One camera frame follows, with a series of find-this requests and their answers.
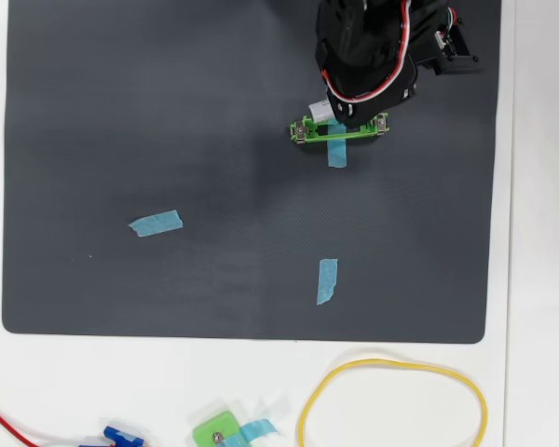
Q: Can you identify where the dark grey rubber mat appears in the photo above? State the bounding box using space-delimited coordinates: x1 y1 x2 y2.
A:
1 0 502 345

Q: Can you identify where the small green plastic block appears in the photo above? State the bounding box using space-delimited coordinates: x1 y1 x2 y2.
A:
191 409 243 447

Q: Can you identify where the yellow rubber band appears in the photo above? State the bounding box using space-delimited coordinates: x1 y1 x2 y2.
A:
297 357 489 447

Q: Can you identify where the red wire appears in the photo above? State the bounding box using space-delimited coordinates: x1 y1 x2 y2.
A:
0 399 43 447

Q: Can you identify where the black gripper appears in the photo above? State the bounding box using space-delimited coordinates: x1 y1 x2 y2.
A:
314 0 420 129

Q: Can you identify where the long blue masking tape strip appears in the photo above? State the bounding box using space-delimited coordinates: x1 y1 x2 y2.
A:
326 118 348 169

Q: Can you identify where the white AA battery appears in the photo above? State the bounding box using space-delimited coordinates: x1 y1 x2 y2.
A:
307 98 333 120

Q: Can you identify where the blue clip connector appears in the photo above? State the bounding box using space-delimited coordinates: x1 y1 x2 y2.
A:
78 426 145 447

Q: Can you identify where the red and white servo cable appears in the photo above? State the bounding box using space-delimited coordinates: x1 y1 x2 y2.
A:
323 0 414 102

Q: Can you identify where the green battery holder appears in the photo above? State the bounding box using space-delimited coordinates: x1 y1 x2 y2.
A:
289 113 391 145

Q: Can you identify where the blue masking tape piece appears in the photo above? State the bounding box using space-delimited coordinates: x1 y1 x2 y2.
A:
316 258 339 306
128 210 184 238
235 418 279 443

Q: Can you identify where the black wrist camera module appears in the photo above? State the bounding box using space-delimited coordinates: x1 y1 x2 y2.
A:
430 8 484 75

